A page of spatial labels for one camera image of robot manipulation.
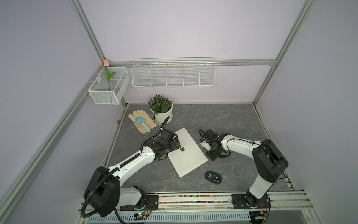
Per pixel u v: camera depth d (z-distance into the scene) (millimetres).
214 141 690
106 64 894
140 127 1052
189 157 893
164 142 642
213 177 799
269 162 465
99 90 858
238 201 734
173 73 983
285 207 728
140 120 1078
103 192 403
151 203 738
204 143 853
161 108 941
